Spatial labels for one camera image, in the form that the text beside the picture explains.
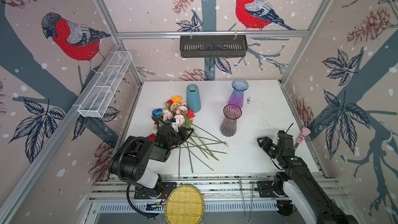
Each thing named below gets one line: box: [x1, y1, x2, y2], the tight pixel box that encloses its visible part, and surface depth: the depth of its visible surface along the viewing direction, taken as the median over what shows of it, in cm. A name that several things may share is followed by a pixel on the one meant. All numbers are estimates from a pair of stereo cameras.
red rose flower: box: [186, 109, 195, 119], surface depth 99 cm
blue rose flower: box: [151, 108, 163, 116], surface depth 97 cm
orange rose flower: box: [172, 95, 183, 104], surface depth 109 cm
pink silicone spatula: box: [293, 127, 312, 150], surface depth 92 cm
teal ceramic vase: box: [186, 83, 202, 114], surface depth 94 cm
